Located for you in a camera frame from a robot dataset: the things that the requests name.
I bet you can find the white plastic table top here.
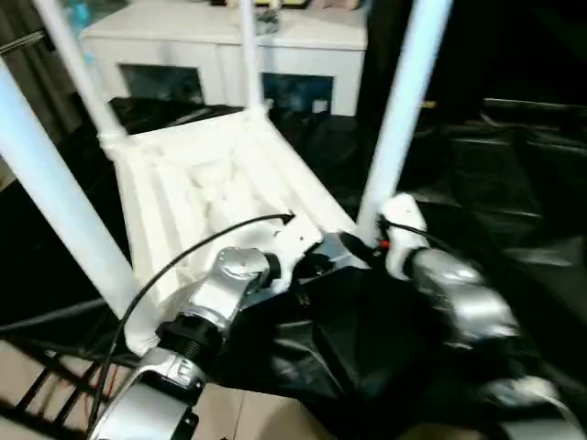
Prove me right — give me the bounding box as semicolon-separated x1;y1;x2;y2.
98;104;372;354

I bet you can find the black plastic mat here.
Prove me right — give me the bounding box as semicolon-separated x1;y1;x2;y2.
0;95;587;440

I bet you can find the dark horizontal bar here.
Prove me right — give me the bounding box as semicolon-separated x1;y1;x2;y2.
483;97;587;115

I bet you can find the black fabric backdrop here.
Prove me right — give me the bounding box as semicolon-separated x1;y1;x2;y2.
361;0;587;134

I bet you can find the black bundle in clear bag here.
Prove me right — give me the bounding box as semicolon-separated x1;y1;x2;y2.
256;6;282;34

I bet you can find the white glass-door cabinet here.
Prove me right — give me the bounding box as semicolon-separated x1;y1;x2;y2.
82;0;368;118

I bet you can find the grey metal tripod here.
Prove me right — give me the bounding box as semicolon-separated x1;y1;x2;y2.
0;0;88;138

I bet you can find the teal printed plastic sheet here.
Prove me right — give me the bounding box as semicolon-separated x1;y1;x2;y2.
59;0;97;65

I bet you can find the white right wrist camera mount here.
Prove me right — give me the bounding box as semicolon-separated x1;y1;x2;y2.
378;192;430;281

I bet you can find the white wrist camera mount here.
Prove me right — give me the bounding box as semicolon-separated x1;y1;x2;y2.
273;214;325;292
378;192;430;281

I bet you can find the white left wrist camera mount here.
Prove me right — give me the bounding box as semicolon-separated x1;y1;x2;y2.
273;214;325;292

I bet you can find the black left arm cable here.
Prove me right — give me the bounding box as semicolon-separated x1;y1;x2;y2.
86;210;297;440

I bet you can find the black folding table frame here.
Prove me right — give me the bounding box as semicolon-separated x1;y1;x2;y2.
0;297;138;440

